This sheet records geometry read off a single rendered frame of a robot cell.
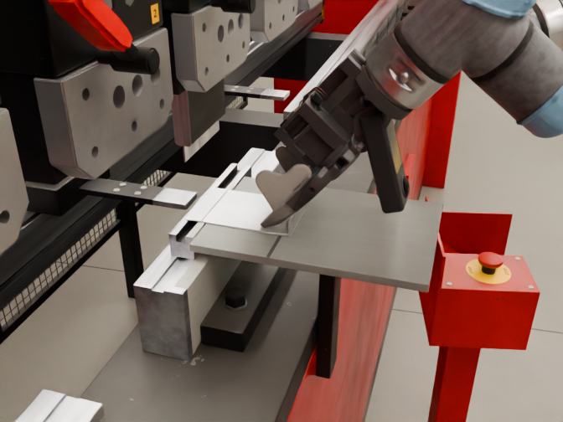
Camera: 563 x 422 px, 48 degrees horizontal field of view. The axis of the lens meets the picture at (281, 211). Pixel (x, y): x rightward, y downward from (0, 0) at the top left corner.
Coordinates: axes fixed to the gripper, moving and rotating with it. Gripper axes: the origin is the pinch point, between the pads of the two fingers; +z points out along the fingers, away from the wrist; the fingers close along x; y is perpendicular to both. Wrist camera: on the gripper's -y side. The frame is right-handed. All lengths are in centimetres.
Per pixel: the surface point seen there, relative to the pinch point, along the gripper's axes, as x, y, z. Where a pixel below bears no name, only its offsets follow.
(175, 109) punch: 5.0, 16.5, -3.5
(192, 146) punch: 3.0, 12.7, -0.1
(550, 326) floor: -122, -109, 39
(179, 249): 7.6, 5.9, 8.5
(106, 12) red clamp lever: 29.7, 20.0, -20.8
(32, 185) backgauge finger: 5.4, 24.1, 18.7
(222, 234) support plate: 5.9, 3.5, 4.0
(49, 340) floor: -67, 10, 141
